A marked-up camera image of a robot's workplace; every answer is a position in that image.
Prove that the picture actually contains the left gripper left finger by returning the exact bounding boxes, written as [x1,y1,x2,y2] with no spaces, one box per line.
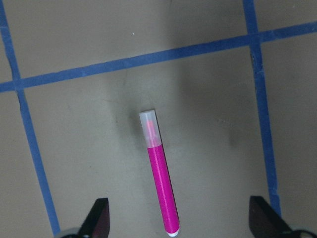
[78,198,110,238]

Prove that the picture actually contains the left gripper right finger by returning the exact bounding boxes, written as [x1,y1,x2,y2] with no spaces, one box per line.
[249,196,293,238]

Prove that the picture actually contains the pink marker pen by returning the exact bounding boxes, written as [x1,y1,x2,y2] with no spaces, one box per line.
[139,110,180,238]

